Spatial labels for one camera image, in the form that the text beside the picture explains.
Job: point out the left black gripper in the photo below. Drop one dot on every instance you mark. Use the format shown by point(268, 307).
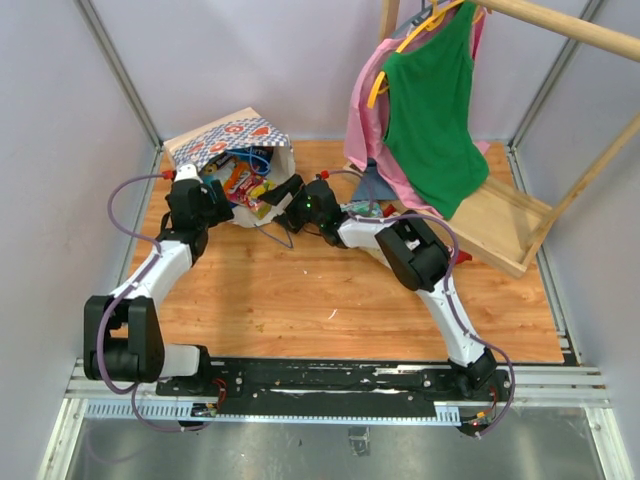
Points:
point(220, 211)

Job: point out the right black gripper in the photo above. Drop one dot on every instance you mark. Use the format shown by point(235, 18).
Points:
point(276, 196)

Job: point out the blue checkered paper bag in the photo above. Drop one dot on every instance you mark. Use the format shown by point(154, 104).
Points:
point(241, 129)

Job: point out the teal snack packet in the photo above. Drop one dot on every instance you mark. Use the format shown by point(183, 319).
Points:
point(362, 208)

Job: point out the pink shirt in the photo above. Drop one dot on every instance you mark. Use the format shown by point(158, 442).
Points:
point(368, 118)

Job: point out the green tank top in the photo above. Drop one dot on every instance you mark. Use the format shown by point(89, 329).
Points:
point(429, 99)

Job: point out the red chips bag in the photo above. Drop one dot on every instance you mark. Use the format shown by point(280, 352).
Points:
point(389, 213)

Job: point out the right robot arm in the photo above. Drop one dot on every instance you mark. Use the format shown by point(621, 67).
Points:
point(418, 258)

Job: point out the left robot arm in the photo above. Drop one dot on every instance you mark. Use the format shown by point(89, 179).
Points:
point(123, 344)

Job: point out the orange snack packet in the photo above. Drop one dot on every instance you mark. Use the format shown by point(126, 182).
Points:
point(239, 174)

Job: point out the blue crumpled cloth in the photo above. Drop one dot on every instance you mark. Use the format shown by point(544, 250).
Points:
point(373, 186)

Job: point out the wooden clothes rack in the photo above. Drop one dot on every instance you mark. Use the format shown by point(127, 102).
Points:
point(503, 226)

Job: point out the grey hanger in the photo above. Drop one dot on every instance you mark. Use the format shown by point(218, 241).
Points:
point(411, 24)

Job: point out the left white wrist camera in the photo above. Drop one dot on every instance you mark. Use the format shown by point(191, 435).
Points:
point(183, 175)

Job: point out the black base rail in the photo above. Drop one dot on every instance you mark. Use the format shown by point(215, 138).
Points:
point(328, 391)

